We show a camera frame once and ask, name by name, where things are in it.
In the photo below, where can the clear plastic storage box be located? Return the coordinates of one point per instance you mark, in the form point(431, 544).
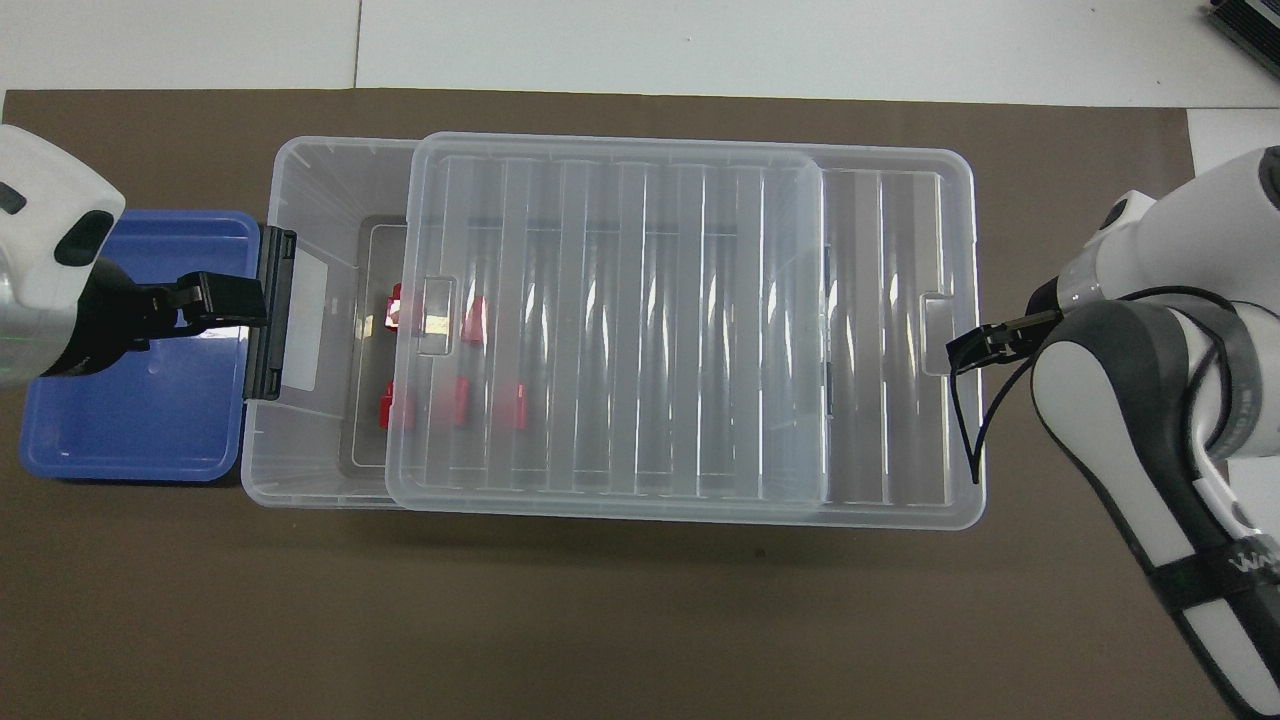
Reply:
point(320, 450)

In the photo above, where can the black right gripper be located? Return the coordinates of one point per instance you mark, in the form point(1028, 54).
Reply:
point(1040, 315)

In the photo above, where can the clear ribbed plastic lid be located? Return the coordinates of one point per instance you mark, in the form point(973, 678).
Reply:
point(650, 330)

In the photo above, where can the black electronic device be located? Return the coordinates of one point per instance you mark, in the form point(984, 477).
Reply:
point(1248, 22)

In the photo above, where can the red block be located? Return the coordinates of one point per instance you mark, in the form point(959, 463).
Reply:
point(396, 406)
point(455, 401)
point(394, 308)
point(474, 320)
point(512, 406)

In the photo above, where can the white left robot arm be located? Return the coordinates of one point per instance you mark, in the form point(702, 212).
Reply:
point(50, 220)

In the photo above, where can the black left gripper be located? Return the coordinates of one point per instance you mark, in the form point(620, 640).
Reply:
point(95, 320)

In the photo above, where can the brown paper table mat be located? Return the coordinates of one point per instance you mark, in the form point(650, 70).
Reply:
point(600, 620)

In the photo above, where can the blue plastic tray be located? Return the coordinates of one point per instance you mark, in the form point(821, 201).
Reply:
point(130, 420)

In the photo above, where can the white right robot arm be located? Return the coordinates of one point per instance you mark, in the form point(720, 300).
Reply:
point(1150, 430)

